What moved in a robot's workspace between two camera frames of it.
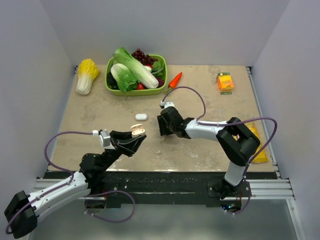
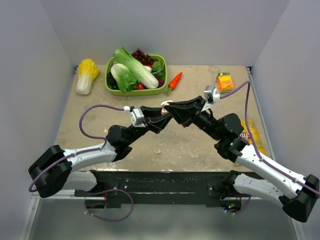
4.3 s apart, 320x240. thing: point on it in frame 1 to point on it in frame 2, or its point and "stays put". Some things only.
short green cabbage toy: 125,80 stays put
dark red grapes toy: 145,59 stays put
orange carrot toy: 173,83 stays put
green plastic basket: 135,92 stays put
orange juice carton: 225,83 stays put
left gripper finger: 118,135 to 149,112
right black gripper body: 171,127 to 204,119
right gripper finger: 163,126 to 189,107
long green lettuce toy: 145,78 stays put
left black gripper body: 114,147 to 146,126
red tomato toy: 141,86 stays put
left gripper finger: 130,146 to 158,123
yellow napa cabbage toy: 88,71 stays put
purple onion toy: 161,82 stays put
